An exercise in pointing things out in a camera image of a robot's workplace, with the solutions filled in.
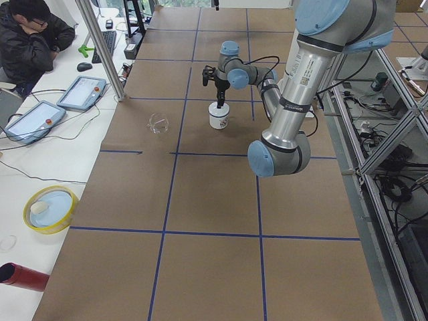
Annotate teach pendant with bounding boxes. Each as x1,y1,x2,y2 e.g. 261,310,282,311
56,76,107,112
5,100,66,144

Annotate near teach pendant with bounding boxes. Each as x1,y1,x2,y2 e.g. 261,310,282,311
5,100,66,144

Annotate aluminium frame post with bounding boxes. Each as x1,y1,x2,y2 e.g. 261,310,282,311
76,0,126,102

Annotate far teach pendant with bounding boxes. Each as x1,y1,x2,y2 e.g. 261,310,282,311
56,76,107,112

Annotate yellow round basin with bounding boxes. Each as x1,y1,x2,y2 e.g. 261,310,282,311
23,185,80,235

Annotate white mug lid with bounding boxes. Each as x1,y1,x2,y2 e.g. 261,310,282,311
208,102,230,115

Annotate white enamel mug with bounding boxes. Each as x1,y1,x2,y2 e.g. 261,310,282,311
209,109,230,130

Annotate seated person in black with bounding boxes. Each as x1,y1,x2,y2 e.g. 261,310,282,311
1,1,76,98

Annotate red cylinder tube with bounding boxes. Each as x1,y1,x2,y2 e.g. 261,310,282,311
1,262,49,292

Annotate black keyboard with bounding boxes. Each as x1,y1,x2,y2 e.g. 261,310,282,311
91,30,118,64

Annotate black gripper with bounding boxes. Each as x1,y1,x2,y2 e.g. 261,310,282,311
214,75,229,108

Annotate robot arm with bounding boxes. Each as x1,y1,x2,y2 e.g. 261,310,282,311
214,1,396,177

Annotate black computer mouse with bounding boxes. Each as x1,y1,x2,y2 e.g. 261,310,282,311
76,62,92,72

